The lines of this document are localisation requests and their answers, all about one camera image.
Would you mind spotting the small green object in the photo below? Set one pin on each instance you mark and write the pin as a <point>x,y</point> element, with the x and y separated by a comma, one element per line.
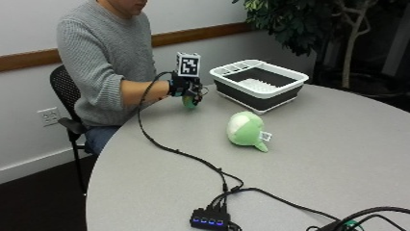
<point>187,103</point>

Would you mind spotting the white marker cube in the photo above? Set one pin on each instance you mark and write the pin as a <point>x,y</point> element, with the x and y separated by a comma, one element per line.
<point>187,64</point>

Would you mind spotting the white and black dish basin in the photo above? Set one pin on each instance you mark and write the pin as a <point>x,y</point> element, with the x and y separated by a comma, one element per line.
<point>258,85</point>

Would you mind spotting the green and white soft toy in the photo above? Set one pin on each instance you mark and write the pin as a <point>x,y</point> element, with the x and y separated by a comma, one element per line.
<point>245,130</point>

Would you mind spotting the the person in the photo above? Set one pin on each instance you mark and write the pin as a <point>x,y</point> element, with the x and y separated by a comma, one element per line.
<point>102,57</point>

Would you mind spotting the black office chair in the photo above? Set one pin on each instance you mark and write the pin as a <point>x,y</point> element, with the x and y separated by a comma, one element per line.
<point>68,96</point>

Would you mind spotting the indoor tree plant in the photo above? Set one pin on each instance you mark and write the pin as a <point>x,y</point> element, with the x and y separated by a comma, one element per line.
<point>315,29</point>

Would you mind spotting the black hub with blue lights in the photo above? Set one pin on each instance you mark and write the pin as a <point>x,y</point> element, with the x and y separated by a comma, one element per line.
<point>209,219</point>

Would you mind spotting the wooden wall rail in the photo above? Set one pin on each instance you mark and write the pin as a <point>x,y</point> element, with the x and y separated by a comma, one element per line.
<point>106,48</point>

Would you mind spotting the white wall outlet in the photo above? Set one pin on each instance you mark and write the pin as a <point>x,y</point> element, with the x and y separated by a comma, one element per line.
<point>48,116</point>

